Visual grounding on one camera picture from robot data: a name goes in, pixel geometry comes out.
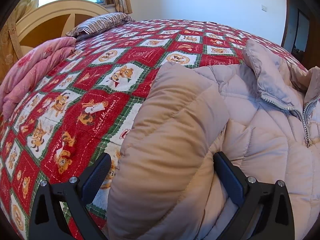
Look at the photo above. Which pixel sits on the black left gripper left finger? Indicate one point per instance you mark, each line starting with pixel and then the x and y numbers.
pixel 47 220

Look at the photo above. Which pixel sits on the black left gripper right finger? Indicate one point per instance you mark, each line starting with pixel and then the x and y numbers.
pixel 264 210

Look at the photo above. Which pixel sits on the light grey puffer jacket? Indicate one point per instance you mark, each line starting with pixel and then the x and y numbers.
pixel 262 114

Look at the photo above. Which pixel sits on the red patchwork bear quilt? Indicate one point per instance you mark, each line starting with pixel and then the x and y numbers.
pixel 86 105

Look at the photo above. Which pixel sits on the folded pink blanket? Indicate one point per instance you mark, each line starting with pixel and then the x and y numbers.
pixel 30 69

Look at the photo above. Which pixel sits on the yellow left curtain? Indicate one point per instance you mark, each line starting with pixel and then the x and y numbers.
pixel 11 50

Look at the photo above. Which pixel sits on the cream wooden headboard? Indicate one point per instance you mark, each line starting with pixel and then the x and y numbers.
pixel 54 20

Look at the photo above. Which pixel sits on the striped grey pillow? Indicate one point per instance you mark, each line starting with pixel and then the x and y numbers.
pixel 99 24

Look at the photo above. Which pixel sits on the dark brown door frame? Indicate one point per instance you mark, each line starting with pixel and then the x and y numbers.
pixel 301 34

